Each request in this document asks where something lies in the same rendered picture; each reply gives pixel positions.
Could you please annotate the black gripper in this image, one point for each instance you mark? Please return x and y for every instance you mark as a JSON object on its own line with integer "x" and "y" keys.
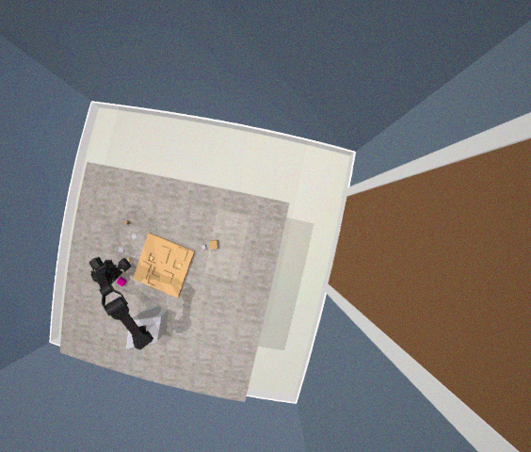
{"x": 123, "y": 264}

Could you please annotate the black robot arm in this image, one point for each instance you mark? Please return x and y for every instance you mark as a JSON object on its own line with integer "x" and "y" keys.
{"x": 117, "y": 308}

